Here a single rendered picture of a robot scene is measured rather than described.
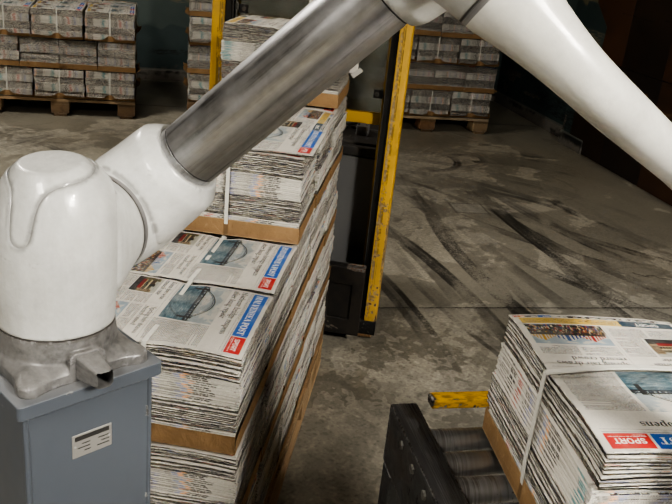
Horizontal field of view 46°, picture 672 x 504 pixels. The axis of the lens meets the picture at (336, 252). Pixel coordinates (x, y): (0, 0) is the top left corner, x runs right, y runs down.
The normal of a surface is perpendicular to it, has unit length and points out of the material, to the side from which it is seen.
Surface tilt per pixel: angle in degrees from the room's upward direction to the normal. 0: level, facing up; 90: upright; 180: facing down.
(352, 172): 90
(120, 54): 90
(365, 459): 0
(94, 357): 7
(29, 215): 70
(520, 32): 105
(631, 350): 1
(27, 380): 11
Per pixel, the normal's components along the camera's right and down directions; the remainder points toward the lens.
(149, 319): 0.11, -0.92
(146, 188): -0.05, 0.25
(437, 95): 0.24, 0.39
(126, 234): 0.98, 0.07
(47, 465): 0.69, 0.33
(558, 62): -0.26, 0.56
